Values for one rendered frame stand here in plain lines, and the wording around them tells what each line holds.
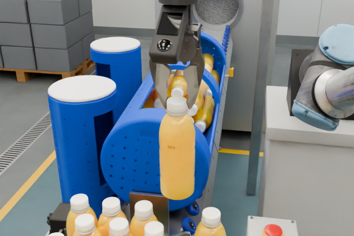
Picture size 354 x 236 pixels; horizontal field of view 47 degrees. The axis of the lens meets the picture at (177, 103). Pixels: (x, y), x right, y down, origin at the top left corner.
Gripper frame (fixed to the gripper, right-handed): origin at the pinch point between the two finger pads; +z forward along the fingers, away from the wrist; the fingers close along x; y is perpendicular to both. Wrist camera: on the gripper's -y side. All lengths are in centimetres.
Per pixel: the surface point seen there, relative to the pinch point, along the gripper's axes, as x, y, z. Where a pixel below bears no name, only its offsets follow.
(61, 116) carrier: 57, 66, 40
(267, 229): -18.8, -3.9, 24.5
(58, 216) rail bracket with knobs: 30.8, 5.1, 35.5
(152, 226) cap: 4.0, -6.4, 24.8
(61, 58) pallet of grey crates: 180, 326, 107
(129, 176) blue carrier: 15.2, 16.4, 29.4
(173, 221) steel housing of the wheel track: 3.8, 16.7, 43.0
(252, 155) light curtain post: -22, 158, 106
